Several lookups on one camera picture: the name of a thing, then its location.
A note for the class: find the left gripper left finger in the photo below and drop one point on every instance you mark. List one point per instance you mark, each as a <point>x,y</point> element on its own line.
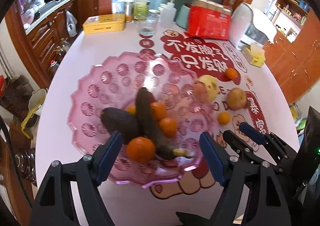
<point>54,203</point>

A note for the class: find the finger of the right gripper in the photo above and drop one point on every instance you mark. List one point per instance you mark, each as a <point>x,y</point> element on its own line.
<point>252,133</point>
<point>245,152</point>

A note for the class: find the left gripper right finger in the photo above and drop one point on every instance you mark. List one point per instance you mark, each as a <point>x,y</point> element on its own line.
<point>266,204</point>

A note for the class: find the small orange mandarin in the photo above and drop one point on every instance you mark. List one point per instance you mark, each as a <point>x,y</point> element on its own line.
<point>224,118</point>

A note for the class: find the red yellow apple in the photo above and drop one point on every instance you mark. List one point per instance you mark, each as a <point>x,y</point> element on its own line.
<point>236,99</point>

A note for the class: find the yellow pear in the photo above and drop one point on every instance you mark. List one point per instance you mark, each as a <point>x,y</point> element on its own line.
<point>205,89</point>

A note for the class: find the overripe brown banana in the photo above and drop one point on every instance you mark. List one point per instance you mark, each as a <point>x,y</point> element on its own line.
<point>164,148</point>

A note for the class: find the dark avocado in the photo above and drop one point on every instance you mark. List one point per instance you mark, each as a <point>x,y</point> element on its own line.
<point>118,120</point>

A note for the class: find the large orange mandarin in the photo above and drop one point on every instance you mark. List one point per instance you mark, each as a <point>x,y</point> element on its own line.
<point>159,111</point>

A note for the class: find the yellow tissue box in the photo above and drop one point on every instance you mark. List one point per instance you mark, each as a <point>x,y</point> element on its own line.
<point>254,54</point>

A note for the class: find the white appliance with cloth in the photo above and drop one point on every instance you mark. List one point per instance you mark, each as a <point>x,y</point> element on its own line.
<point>250,26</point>

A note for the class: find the red snack package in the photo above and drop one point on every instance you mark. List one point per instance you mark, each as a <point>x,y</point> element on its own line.
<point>209,22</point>

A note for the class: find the white squeeze bottle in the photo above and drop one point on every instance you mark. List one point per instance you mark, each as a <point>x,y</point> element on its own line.
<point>167,15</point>

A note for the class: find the clear glass cup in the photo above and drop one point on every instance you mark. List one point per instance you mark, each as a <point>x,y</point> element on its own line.
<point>147,25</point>

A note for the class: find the plastic bottle green label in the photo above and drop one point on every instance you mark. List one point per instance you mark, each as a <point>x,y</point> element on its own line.
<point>140,9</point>

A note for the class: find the yellow tin box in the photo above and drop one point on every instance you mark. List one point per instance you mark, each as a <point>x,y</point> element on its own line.
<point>104,23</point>

